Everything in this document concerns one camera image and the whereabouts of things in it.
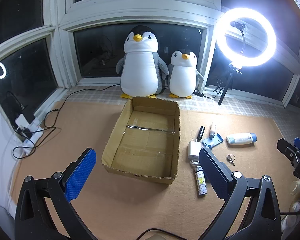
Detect white lotion bottle blue cap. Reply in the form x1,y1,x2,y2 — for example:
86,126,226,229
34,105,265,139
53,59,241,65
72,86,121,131
226,133,257,145

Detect keys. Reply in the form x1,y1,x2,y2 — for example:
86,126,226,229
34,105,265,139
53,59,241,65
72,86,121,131
226,154,236,166

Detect patterned white lighter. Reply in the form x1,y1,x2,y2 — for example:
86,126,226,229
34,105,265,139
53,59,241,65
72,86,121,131
194,166,207,197

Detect black cylindrical tube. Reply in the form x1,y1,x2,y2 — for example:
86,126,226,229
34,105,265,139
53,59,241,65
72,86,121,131
196,126,205,142

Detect white wall charger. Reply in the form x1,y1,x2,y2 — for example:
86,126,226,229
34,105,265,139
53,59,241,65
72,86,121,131
188,141,201,160

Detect cardboard box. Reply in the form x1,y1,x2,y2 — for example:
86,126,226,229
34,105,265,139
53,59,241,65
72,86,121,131
101,97,180,185

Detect white power strip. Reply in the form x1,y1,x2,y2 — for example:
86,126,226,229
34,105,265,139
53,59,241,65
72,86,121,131
15,114,44,157

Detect black usb hub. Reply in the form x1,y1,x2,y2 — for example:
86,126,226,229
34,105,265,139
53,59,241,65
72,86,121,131
193,90,204,98

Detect small plush penguin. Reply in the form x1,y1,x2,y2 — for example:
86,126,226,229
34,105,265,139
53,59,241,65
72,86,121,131
167,49,204,99

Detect large plush penguin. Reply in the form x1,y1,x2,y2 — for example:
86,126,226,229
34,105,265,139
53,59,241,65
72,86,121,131
116,25,169,99

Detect white ring light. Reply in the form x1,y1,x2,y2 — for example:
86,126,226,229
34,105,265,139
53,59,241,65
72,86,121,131
214,8,277,70

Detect black cable on floor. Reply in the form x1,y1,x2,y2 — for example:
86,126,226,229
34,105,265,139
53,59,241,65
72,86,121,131
12,83,121,159

